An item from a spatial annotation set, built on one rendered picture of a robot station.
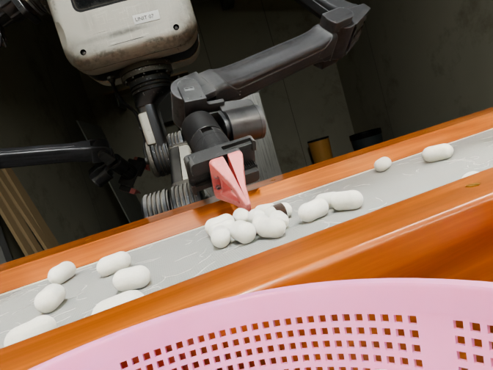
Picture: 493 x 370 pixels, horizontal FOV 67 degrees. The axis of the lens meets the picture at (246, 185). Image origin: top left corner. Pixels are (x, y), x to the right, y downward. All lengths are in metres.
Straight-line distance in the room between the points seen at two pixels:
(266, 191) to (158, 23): 0.56
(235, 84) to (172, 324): 0.53
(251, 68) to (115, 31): 0.41
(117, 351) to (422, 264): 0.16
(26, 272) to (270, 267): 0.42
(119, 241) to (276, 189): 0.24
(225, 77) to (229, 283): 0.50
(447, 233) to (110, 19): 0.89
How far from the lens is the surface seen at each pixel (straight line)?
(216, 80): 0.65
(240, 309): 0.16
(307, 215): 0.37
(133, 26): 0.99
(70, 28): 1.03
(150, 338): 0.17
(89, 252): 0.55
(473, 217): 0.24
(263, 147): 5.69
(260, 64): 0.71
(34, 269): 0.57
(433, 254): 0.23
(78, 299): 0.39
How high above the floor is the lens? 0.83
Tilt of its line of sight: 5 degrees down
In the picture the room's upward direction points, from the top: 16 degrees counter-clockwise
